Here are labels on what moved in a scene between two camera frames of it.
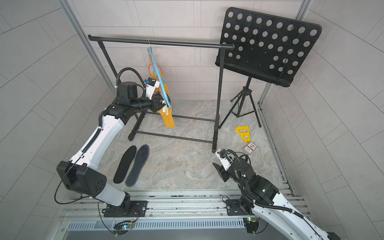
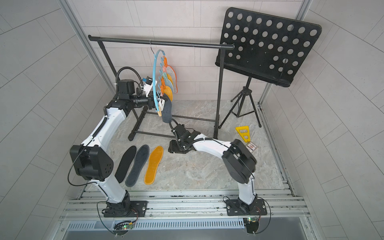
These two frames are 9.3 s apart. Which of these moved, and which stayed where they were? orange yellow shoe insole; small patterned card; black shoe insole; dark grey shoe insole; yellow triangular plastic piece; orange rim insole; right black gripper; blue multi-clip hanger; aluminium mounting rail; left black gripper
Moved: blue multi-clip hanger; right black gripper; orange yellow shoe insole; orange rim insole
Stayed: dark grey shoe insole; black shoe insole; small patterned card; aluminium mounting rail; yellow triangular plastic piece; left black gripper
